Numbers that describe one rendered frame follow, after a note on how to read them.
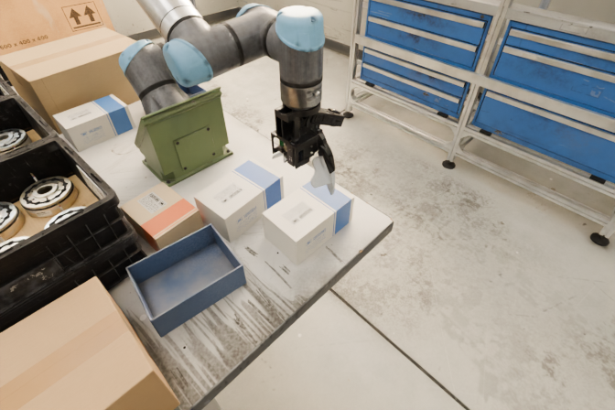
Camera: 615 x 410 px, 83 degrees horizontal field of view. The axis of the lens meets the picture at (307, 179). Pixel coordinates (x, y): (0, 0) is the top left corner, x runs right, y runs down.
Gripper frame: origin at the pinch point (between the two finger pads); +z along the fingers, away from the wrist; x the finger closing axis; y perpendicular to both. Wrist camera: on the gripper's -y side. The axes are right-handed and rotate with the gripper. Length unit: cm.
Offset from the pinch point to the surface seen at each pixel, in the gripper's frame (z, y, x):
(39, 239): -5, 48, -18
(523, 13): -3, -139, -7
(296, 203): 9.2, 2.1, -2.6
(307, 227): 9.2, 5.3, 4.8
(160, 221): 10.6, 28.0, -22.1
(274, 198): 14.6, 1.5, -12.1
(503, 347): 88, -53, 55
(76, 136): 13, 30, -77
